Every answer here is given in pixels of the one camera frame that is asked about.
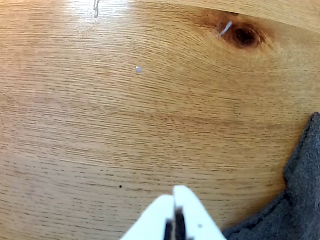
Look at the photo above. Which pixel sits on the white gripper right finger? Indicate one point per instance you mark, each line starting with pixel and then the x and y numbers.
pixel 197 220

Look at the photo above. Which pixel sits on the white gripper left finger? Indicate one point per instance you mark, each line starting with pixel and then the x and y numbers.
pixel 150 220

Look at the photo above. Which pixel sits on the grey fleece cloth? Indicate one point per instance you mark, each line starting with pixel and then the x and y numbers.
pixel 300 200

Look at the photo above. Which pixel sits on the small white liquid drop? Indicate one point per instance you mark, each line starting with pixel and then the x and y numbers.
pixel 138 70

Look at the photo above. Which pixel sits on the short white liquid streak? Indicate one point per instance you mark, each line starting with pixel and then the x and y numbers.
pixel 226 28

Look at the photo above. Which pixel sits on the long white liquid streak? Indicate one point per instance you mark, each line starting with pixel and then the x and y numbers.
pixel 96 10

